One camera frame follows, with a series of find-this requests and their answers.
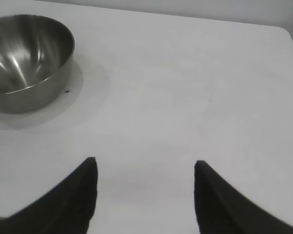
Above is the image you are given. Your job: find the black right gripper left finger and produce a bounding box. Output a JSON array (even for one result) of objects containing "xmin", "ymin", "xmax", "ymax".
[{"xmin": 4, "ymin": 157, "xmax": 99, "ymax": 234}]

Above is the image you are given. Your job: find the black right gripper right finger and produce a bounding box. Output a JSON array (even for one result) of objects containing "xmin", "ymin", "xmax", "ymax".
[{"xmin": 193, "ymin": 159, "xmax": 293, "ymax": 234}]

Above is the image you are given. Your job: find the stainless steel mixing bowl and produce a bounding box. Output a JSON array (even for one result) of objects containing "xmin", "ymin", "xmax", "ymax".
[{"xmin": 0, "ymin": 14, "xmax": 76, "ymax": 114}]

